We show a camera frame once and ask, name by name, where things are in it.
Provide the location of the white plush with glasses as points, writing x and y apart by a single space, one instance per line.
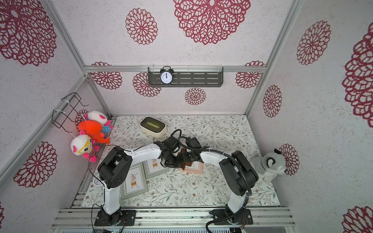
83 145

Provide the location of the white pink plush toy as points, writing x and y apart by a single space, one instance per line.
98 117

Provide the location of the grey husky plush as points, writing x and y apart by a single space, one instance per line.
268 166

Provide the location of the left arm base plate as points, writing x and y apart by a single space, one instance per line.
120 217

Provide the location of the orange plush toy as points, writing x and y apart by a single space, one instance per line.
94 130

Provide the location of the white alarm clock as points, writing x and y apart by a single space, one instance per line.
98 184

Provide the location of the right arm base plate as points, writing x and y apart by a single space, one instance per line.
226 217

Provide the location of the cream tissue box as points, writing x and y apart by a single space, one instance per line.
153 127

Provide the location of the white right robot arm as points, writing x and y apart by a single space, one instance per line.
239 174

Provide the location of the green picture frame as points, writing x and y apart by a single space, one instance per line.
153 167
135 182

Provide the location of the black wire basket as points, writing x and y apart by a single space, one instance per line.
69 105

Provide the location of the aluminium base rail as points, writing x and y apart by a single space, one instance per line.
172 220

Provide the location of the black alarm clock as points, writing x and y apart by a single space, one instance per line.
166 75

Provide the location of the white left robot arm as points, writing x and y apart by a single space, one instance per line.
114 168

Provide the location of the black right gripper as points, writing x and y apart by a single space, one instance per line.
188 156

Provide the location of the grey wall shelf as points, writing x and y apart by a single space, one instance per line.
188 78

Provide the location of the brown cloth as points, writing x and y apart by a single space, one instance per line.
180 159

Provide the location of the pink picture frame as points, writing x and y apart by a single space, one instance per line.
195 168

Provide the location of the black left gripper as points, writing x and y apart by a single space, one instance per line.
176 165

